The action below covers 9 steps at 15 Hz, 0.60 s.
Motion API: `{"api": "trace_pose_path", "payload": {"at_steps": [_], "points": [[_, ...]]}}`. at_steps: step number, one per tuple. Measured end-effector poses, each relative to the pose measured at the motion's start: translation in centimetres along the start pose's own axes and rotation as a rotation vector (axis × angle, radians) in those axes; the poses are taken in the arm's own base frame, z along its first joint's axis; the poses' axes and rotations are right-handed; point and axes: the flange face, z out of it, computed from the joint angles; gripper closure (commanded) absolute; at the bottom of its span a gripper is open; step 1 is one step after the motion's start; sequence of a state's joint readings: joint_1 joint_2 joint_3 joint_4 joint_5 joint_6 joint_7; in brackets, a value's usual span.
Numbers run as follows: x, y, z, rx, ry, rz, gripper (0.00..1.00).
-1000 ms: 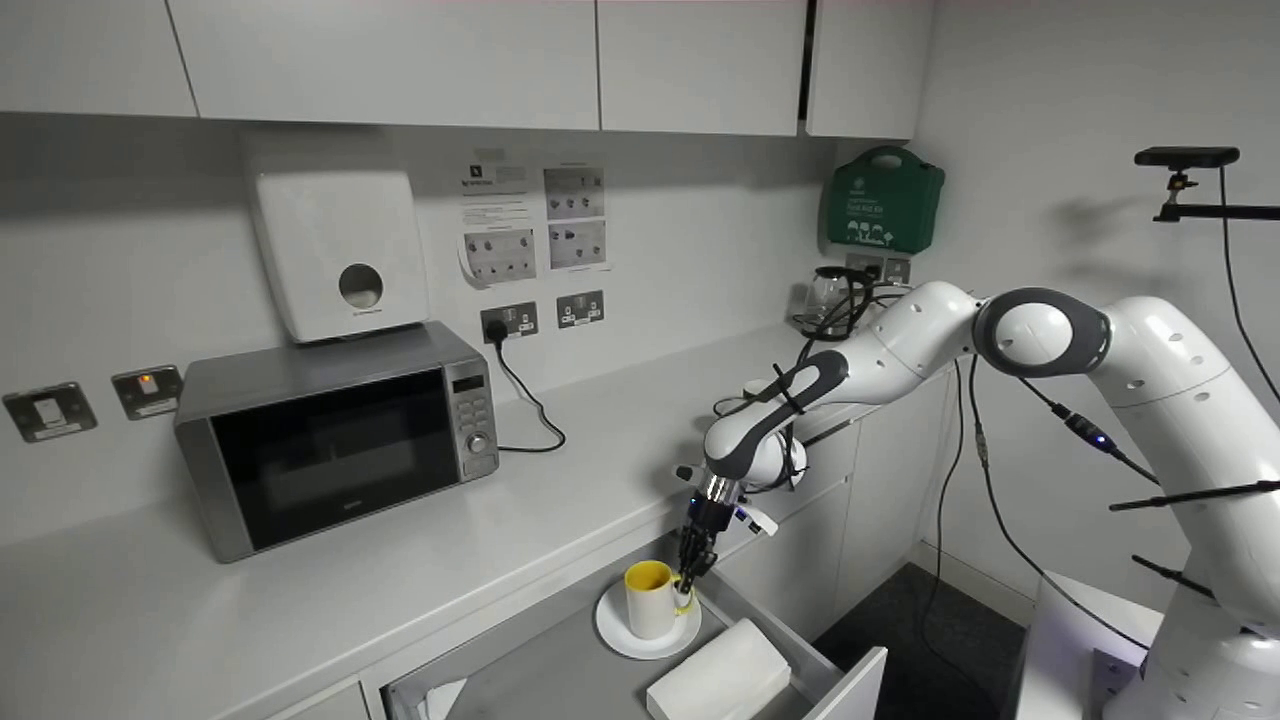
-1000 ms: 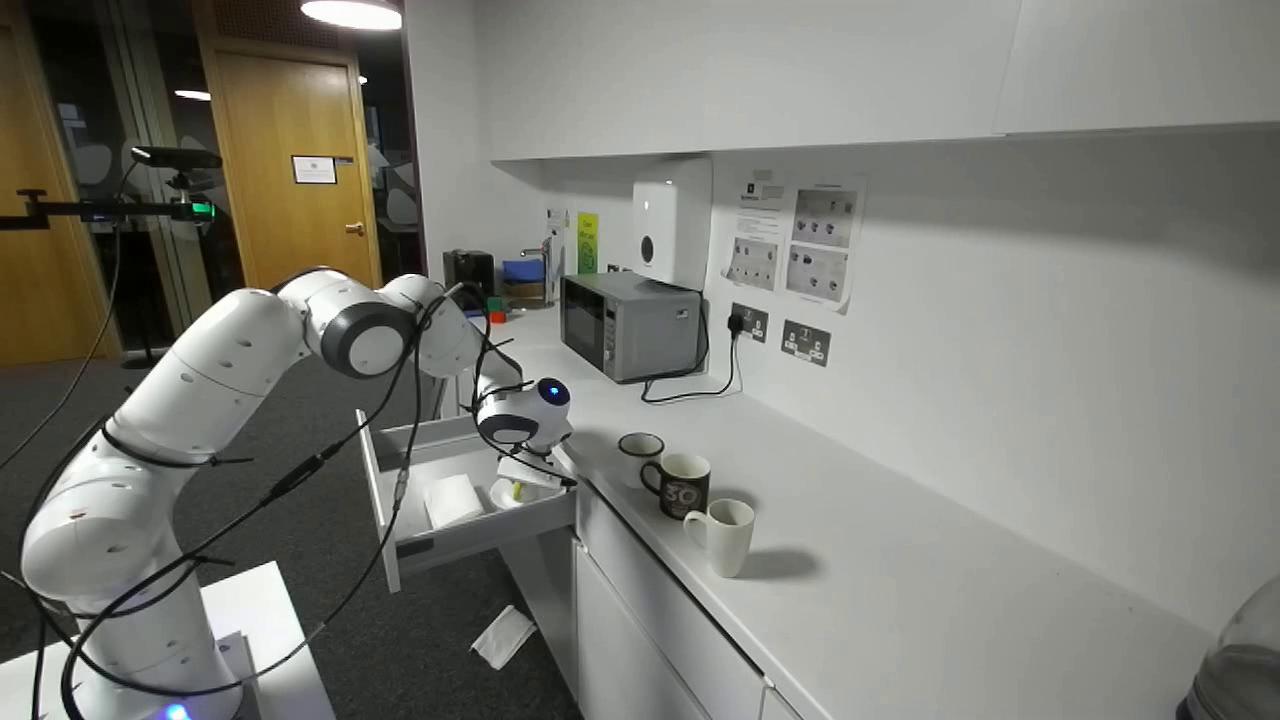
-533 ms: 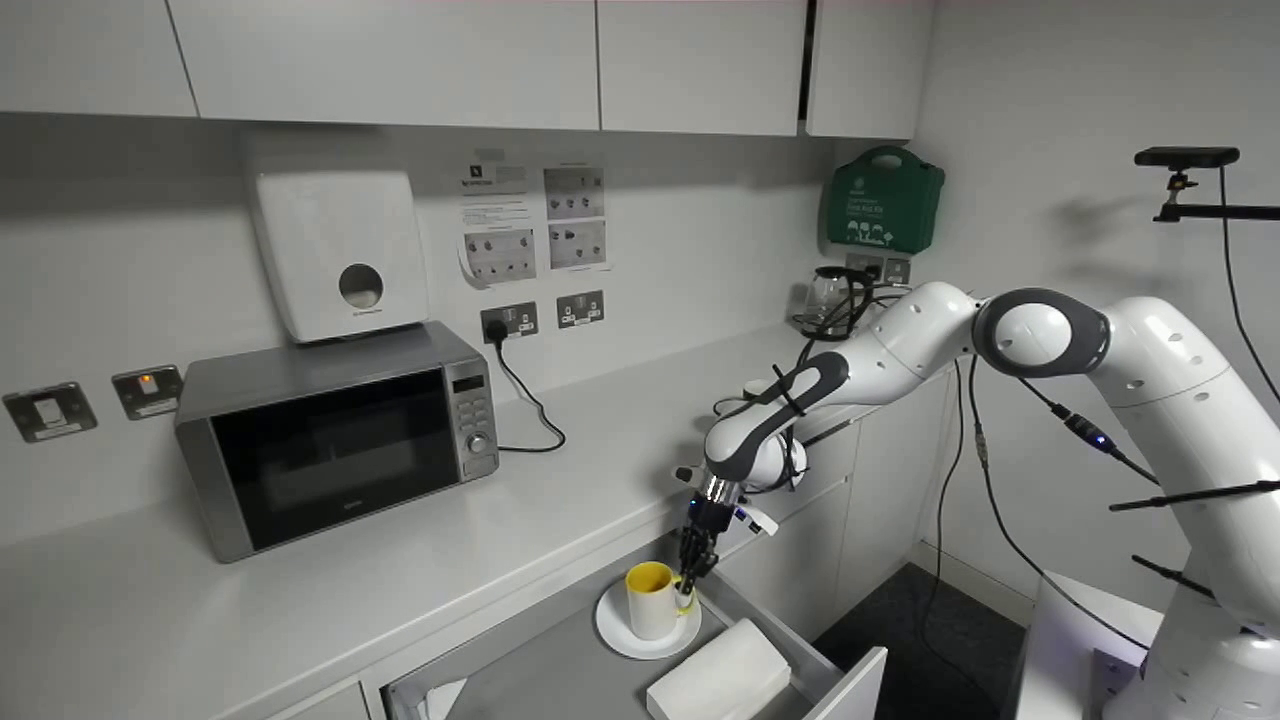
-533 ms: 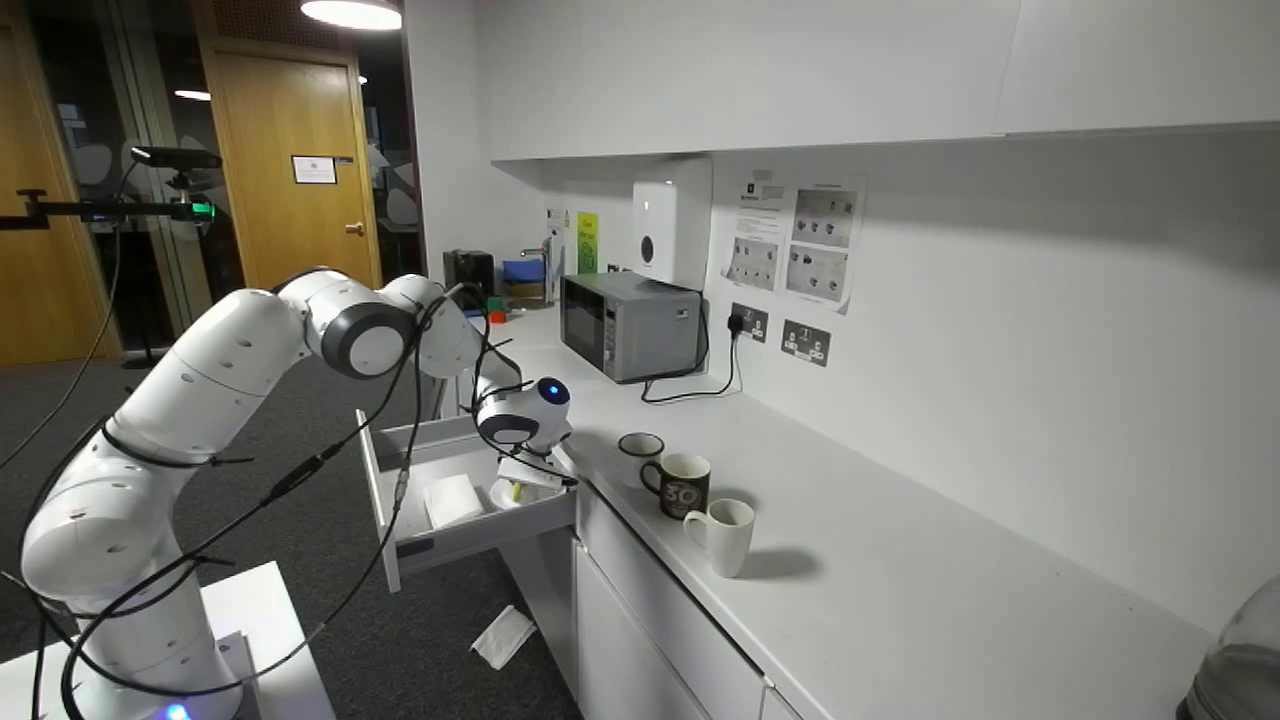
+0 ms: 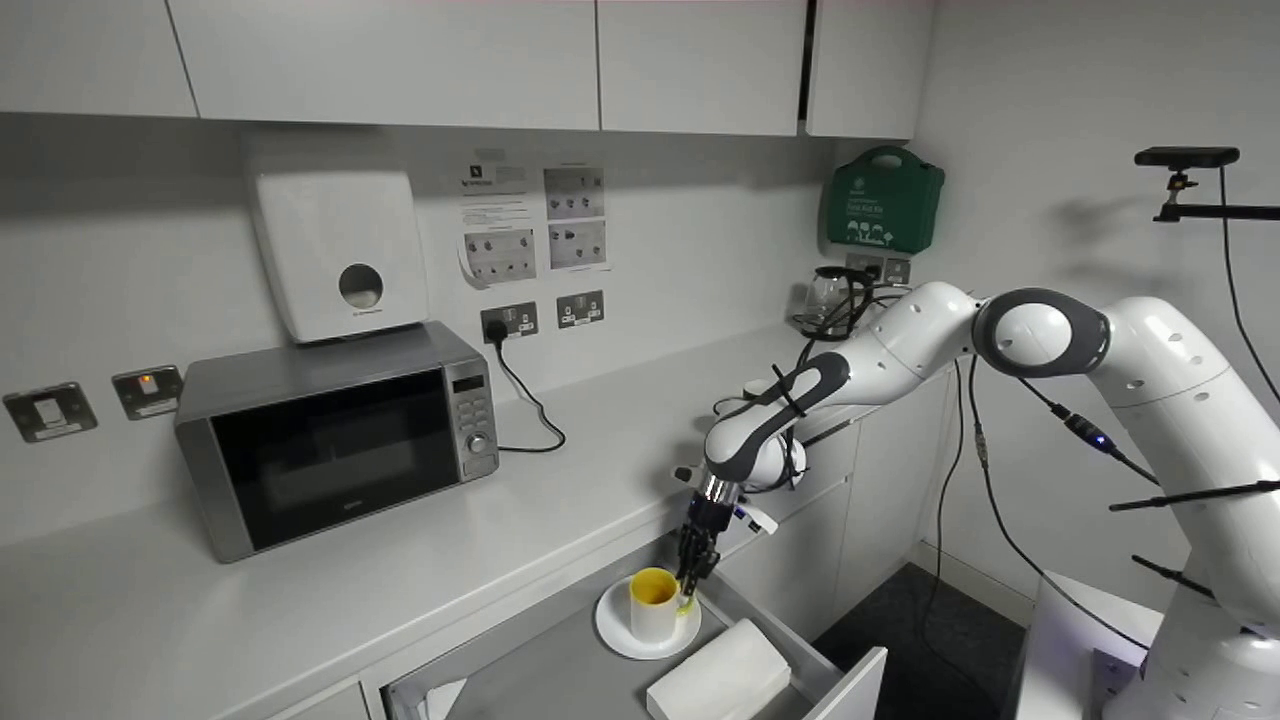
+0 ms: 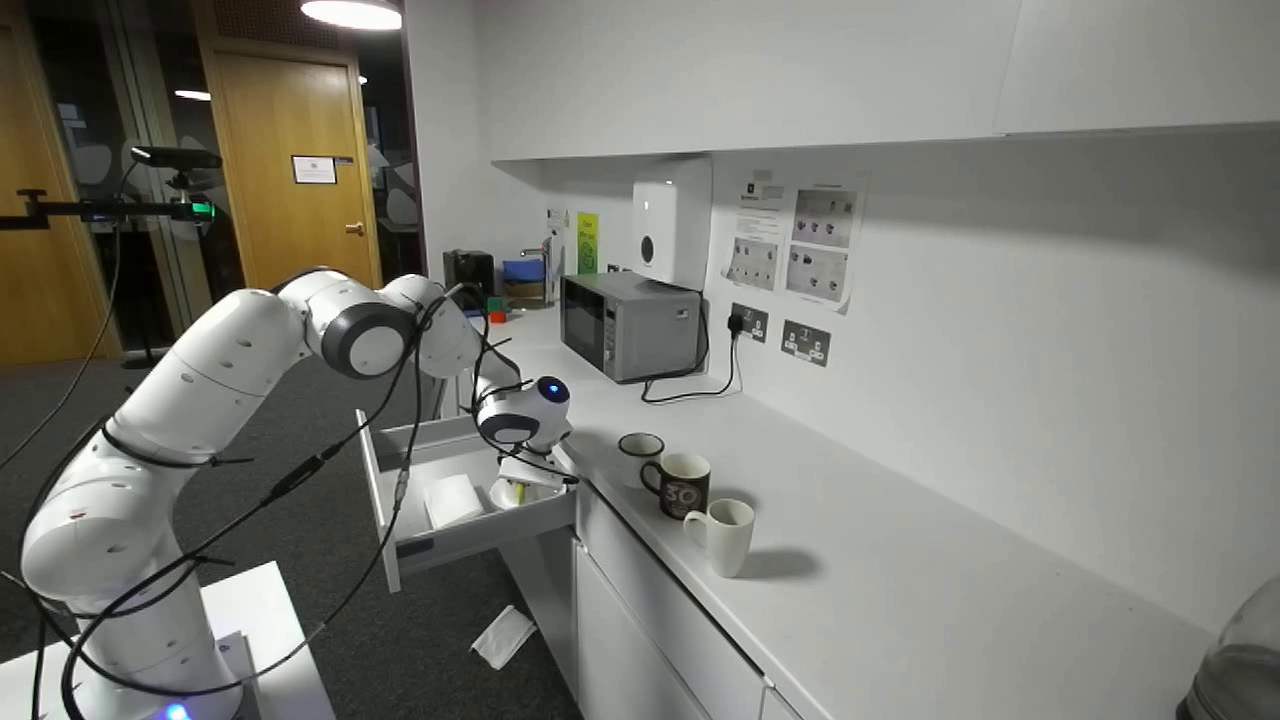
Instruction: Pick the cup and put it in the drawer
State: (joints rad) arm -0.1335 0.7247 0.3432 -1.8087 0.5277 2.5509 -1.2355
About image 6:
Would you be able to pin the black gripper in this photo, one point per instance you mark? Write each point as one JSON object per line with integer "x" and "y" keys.
{"x": 539, "y": 466}

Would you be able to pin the grey open drawer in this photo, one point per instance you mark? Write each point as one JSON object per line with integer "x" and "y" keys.
{"x": 455, "y": 534}

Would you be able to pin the white round plate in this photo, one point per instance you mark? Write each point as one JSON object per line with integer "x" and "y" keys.
{"x": 499, "y": 497}

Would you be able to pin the white paper napkin stack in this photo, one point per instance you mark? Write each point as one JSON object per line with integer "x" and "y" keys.
{"x": 455, "y": 500}

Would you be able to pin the white mug blue rim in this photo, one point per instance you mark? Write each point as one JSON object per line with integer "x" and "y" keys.
{"x": 643, "y": 444}

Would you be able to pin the black printed mug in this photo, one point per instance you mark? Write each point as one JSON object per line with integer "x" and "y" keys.
{"x": 682, "y": 489}

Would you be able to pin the small red object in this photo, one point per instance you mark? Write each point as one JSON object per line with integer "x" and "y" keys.
{"x": 499, "y": 317}

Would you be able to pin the silver microwave oven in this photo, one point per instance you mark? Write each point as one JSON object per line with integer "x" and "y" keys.
{"x": 635, "y": 324}

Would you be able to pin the white paper sheet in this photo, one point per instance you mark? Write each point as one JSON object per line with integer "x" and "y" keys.
{"x": 500, "y": 636}

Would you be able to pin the blue box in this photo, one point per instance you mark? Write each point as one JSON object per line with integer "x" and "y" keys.
{"x": 524, "y": 278}

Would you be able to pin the white base cabinet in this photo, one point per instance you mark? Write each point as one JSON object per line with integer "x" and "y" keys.
{"x": 643, "y": 626}

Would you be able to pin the black countertop appliance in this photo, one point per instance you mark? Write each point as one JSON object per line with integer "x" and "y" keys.
{"x": 469, "y": 278}

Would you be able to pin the plain white mug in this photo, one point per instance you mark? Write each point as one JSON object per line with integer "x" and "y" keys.
{"x": 724, "y": 534}

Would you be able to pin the white paper towel dispenser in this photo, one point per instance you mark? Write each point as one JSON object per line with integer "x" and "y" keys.
{"x": 653, "y": 235}

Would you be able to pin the paper notice with socket photo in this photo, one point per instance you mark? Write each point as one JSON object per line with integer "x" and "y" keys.
{"x": 756, "y": 240}

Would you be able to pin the wooden door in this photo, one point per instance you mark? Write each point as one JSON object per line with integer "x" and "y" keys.
{"x": 286, "y": 202}

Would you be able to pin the white door sign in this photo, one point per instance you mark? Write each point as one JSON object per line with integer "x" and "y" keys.
{"x": 315, "y": 168}

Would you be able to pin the round ceiling lamp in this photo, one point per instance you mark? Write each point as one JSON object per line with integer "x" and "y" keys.
{"x": 351, "y": 14}

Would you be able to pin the grey dome object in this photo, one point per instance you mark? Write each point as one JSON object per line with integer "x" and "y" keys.
{"x": 1233, "y": 667}

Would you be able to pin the yellow green wall sign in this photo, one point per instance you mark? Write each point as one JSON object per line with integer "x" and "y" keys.
{"x": 589, "y": 245}

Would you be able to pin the wall socket with plug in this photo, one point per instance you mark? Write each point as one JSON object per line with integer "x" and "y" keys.
{"x": 749, "y": 320}

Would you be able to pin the steel double wall socket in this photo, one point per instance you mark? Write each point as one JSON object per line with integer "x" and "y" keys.
{"x": 804, "y": 341}

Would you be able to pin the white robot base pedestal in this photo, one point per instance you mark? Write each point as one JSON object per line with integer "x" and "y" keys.
{"x": 267, "y": 642}

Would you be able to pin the white wall cabinet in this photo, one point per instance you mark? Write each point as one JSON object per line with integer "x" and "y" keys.
{"x": 802, "y": 67}

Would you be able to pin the black camera on stand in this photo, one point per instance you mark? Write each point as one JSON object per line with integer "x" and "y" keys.
{"x": 166, "y": 157}

